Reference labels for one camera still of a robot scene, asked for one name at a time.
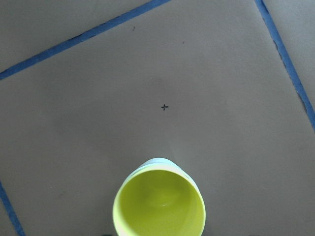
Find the yellow plastic cup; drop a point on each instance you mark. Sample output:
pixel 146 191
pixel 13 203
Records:
pixel 158 203

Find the green plastic cup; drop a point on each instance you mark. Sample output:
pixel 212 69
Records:
pixel 163 164

